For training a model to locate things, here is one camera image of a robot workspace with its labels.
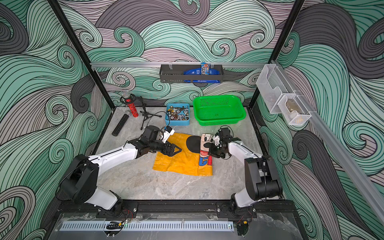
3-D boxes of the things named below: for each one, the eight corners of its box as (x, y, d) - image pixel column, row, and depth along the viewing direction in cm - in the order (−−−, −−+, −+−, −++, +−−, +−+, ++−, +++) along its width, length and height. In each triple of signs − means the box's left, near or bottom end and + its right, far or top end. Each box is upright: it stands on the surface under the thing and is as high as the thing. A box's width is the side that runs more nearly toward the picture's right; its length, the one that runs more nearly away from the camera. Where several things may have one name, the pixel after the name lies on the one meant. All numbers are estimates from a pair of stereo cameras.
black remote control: (113, 135, 105) (111, 133, 102) (126, 116, 117) (124, 113, 114) (117, 136, 104) (115, 133, 102) (129, 116, 117) (128, 114, 114)
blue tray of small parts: (164, 125, 111) (164, 122, 108) (167, 106, 124) (166, 103, 121) (190, 125, 111) (190, 122, 108) (190, 106, 124) (190, 103, 121)
